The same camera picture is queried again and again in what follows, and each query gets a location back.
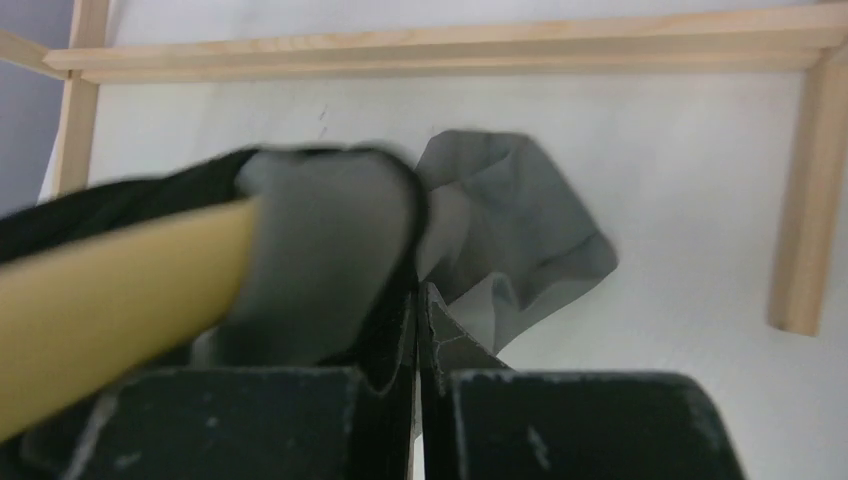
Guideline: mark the grey pleated skirt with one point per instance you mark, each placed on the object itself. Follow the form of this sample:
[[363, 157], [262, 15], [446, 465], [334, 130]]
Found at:
[[343, 232]]

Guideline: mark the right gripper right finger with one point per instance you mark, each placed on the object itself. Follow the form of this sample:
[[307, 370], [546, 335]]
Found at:
[[484, 420]]

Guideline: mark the wooden clothes rack frame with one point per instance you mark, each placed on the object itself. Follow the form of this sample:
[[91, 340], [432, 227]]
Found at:
[[809, 38]]

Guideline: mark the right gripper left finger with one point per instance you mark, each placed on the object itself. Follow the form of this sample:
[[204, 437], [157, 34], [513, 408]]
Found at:
[[345, 419]]

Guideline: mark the yellow hanger with metal hook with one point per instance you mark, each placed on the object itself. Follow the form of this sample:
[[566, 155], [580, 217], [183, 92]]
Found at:
[[79, 317]]

